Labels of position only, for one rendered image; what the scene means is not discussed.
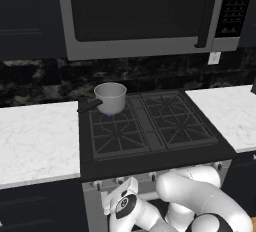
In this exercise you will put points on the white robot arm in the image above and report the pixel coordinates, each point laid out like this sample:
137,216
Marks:
196,196

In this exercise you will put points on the silver stove knob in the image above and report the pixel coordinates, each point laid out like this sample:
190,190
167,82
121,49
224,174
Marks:
96,185
119,180
219,166
152,177

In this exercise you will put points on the white wall socket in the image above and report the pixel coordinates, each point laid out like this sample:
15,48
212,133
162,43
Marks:
214,58

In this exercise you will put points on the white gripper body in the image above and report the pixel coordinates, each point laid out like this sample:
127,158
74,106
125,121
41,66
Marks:
124,186

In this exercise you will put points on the dark wall cupboard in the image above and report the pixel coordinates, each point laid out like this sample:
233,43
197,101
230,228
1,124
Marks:
248,26
30,16

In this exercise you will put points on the dark base cupboard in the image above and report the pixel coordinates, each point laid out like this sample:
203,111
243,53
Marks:
40,206
241,179

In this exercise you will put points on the silver microwave oven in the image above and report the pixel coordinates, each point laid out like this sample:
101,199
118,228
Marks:
140,9

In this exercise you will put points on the black gas stove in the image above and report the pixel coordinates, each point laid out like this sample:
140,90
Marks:
150,126

